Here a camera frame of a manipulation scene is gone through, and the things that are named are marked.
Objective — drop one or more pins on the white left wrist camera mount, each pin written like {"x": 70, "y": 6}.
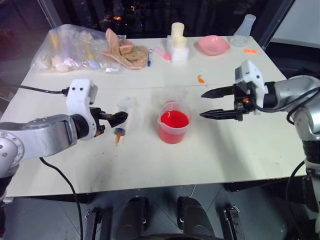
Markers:
{"x": 80, "y": 97}

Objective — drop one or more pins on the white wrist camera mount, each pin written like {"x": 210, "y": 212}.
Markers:
{"x": 251, "y": 72}
{"x": 80, "y": 97}

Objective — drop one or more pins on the clear plastic flask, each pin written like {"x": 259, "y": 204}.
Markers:
{"x": 243, "y": 31}

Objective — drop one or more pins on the white block with cream cylinders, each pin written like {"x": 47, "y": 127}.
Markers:
{"x": 178, "y": 47}

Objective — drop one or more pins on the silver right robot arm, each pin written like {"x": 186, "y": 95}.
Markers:
{"x": 292, "y": 90}

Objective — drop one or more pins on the pink crumpled towel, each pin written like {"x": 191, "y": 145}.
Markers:
{"x": 127, "y": 53}

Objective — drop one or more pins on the orange curled scrap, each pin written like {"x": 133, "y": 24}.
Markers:
{"x": 201, "y": 79}

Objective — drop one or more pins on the clear plastic syringe orange tip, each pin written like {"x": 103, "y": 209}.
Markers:
{"x": 126, "y": 105}

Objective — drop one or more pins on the grey slanted window frame bar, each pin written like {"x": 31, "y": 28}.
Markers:
{"x": 51, "y": 12}
{"x": 277, "y": 22}

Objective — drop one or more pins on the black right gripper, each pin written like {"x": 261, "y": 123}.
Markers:
{"x": 243, "y": 105}

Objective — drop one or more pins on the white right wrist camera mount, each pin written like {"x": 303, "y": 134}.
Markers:
{"x": 251, "y": 72}

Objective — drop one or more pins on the small orange clip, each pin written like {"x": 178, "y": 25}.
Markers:
{"x": 250, "y": 51}

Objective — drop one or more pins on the clear plastic bag with items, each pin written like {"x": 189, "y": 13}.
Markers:
{"x": 67, "y": 50}

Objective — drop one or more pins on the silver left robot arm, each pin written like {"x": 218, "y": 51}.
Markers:
{"x": 42, "y": 137}

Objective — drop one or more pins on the beaker with red liquid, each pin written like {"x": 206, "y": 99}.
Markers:
{"x": 174, "y": 125}

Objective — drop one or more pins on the pink small tube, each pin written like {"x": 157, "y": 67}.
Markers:
{"x": 162, "y": 53}

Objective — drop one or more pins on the black table leg with latch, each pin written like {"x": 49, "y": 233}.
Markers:
{"x": 92, "y": 225}
{"x": 233, "y": 222}

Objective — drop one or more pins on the pink plastic bowl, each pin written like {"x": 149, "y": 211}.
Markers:
{"x": 212, "y": 45}

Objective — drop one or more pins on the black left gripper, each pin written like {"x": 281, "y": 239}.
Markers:
{"x": 98, "y": 117}

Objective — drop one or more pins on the dark rounded shape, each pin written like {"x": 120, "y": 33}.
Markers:
{"x": 135, "y": 217}
{"x": 192, "y": 217}

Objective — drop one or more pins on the white blue marker pen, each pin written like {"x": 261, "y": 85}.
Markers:
{"x": 149, "y": 57}

